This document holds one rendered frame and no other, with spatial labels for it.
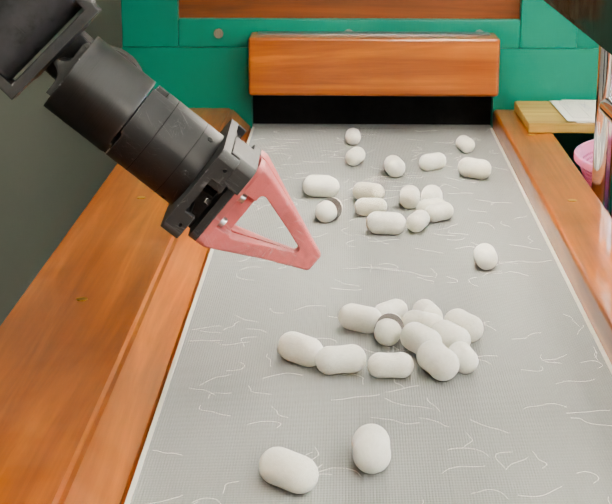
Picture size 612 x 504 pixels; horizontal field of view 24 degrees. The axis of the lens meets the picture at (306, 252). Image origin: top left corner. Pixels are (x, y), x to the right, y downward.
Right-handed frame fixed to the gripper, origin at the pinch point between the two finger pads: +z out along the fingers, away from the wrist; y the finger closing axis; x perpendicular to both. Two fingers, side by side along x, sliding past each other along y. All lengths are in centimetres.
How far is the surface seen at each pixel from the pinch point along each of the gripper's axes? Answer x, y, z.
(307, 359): 5.3, -1.3, 4.5
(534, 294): -5.1, 16.2, 19.1
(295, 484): 5.3, -21.3, 3.9
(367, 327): 2.8, 5.9, 8.0
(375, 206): 1.7, 40.4, 9.6
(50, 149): 53, 166, -18
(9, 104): 51, 166, -29
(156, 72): 14, 86, -13
